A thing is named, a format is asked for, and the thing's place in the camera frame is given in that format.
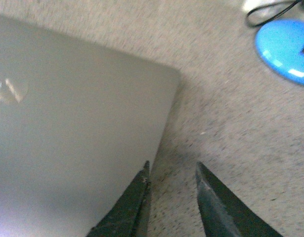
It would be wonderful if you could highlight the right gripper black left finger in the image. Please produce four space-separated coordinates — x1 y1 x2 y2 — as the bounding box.
87 160 151 237

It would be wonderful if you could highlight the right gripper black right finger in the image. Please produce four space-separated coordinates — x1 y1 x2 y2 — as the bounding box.
195 161 281 237

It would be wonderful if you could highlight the grey laptop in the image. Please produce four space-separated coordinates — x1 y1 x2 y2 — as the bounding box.
0 15 181 237

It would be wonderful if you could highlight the blue round lamp base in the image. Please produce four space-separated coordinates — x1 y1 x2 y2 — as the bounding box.
255 19 304 85

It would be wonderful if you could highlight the black lamp cable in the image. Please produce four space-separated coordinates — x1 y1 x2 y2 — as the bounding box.
245 0 304 28

